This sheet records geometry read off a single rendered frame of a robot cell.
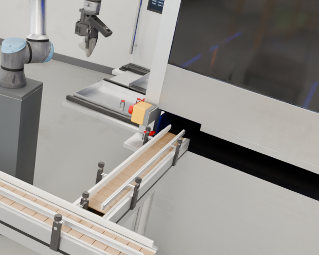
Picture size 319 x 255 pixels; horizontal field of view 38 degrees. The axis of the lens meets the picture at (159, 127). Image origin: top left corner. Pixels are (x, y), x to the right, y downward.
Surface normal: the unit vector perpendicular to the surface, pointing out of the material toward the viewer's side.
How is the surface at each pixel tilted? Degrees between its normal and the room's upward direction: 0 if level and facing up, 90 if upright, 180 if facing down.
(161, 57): 90
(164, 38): 90
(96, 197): 0
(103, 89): 0
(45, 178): 0
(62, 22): 90
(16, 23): 90
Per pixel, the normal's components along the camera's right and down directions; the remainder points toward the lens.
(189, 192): -0.40, 0.32
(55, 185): 0.20, -0.88
